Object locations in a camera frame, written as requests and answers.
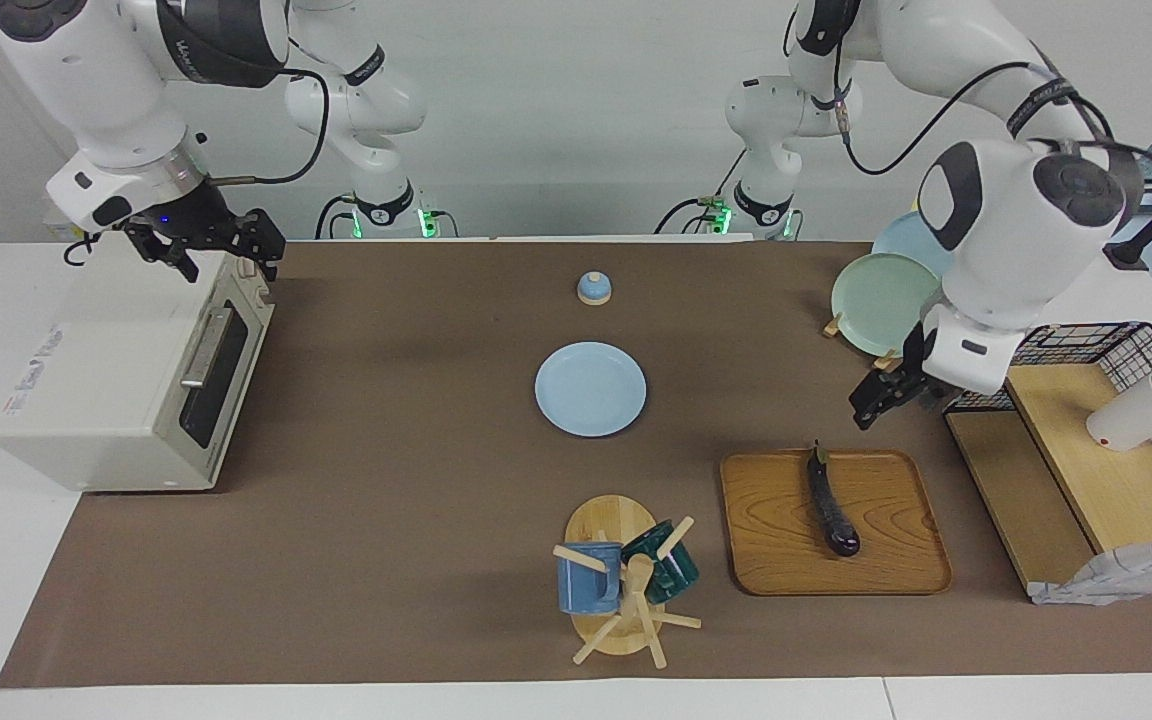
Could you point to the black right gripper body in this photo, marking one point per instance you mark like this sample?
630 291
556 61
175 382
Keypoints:
201 225

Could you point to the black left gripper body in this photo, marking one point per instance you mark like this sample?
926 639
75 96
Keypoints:
908 375

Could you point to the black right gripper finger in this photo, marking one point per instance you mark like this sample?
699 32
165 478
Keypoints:
269 265
182 265

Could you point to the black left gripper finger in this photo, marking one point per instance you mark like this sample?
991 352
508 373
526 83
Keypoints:
913 400
866 408

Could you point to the dark purple eggplant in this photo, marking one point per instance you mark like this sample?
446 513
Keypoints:
831 510

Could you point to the small light blue plate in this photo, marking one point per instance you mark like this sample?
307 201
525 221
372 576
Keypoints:
591 390

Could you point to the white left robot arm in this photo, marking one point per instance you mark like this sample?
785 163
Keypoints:
1016 230

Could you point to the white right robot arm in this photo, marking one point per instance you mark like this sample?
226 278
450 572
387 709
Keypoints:
106 90

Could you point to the white toaster oven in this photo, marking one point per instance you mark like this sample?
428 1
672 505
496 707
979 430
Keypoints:
86 380

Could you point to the pale green plate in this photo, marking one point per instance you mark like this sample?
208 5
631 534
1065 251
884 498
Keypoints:
881 305

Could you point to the wooden plate rack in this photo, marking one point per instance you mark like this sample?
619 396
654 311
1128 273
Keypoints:
831 325

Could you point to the large light blue plate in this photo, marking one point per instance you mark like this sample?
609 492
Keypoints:
906 240

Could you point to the wooden serving tray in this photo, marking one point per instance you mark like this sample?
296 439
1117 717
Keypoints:
766 520

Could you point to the white cup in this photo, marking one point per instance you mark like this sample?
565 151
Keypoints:
1131 420

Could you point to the wooden two-step shelf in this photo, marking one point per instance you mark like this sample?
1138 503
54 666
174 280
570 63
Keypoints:
1116 490

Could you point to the dark green mug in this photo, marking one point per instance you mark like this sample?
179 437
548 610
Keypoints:
674 572

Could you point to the white checked cloth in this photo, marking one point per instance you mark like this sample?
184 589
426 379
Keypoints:
1126 575

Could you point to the wooden mug tree stand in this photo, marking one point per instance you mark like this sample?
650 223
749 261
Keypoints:
611 520

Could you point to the brown table mat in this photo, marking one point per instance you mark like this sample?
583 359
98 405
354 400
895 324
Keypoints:
416 520

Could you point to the blue mug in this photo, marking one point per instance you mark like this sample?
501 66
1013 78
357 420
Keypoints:
584 590

